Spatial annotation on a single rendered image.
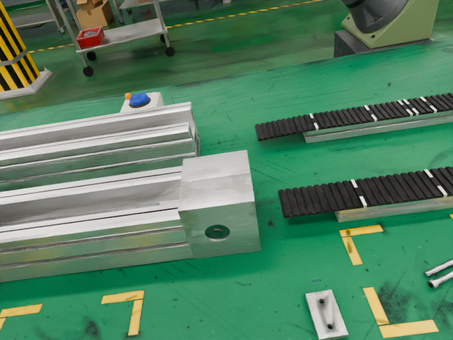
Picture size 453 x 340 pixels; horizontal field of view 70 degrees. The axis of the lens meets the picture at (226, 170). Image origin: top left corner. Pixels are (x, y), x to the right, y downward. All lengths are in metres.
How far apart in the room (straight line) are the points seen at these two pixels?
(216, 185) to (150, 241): 0.11
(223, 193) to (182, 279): 0.13
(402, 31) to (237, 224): 0.76
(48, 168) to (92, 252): 0.23
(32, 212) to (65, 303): 0.14
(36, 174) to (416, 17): 0.94
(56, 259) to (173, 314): 0.18
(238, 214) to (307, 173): 0.20
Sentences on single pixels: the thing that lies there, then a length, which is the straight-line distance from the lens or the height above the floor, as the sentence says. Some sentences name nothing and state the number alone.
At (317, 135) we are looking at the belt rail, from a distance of 0.61.
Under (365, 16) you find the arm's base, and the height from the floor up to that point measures 0.85.
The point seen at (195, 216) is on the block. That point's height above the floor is 0.86.
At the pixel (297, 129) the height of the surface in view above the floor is 0.81.
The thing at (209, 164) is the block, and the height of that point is 0.87.
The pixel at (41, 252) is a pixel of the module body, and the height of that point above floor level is 0.83.
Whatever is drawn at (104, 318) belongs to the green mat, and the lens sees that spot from 0.45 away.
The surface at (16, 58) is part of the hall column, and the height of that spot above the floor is 0.31.
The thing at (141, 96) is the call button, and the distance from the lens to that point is 0.72.
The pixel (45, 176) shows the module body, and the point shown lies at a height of 0.81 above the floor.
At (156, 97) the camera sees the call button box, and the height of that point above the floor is 0.84.
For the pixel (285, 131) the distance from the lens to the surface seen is 0.59.
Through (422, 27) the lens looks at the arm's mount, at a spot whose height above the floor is 0.81.
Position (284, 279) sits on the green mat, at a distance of 0.42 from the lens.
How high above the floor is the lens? 1.14
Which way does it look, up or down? 39 degrees down
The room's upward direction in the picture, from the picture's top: 11 degrees counter-clockwise
